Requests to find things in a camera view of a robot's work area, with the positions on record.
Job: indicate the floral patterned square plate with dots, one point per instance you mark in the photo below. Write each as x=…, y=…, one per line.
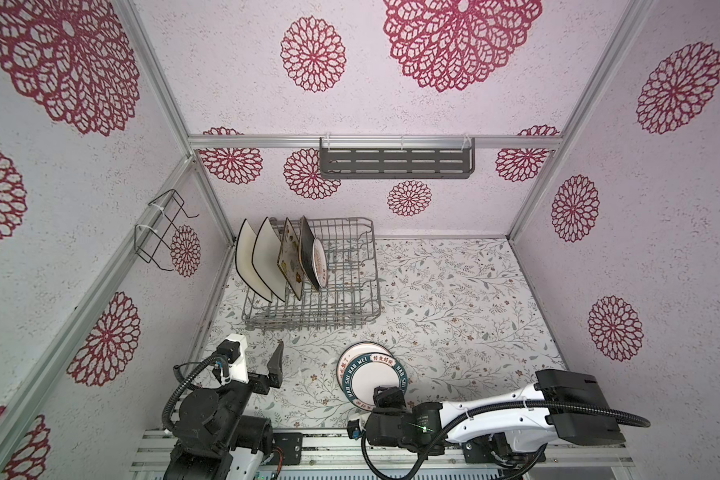
x=289, y=259

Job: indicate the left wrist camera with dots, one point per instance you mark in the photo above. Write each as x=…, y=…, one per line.
x=233, y=365

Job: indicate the round plate orange pattern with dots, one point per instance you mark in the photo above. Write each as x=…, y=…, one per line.
x=319, y=262

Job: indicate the black wire wall holder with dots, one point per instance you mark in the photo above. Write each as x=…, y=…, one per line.
x=149, y=238

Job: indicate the grey slotted wall shelf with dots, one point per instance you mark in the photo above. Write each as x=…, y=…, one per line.
x=399, y=163

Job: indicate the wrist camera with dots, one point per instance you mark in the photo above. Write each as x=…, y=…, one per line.
x=233, y=365
x=355, y=428

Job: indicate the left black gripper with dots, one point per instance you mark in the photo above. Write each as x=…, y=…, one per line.
x=274, y=371

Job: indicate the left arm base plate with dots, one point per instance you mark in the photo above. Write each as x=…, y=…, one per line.
x=287, y=449

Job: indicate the white square plate black rim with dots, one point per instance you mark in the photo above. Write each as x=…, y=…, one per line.
x=244, y=262

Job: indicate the aluminium mounting rail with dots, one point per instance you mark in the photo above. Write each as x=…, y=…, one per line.
x=331, y=449

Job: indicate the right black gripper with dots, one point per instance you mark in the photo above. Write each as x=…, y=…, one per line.
x=384, y=399

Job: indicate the grey wire dish rack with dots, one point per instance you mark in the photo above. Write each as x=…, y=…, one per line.
x=352, y=296

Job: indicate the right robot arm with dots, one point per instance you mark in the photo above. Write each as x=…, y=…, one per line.
x=511, y=431

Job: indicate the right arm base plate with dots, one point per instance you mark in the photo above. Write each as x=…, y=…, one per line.
x=495, y=449

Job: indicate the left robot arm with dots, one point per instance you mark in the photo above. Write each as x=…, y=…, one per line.
x=215, y=439

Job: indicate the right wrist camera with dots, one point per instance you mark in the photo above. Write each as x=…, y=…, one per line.
x=355, y=428

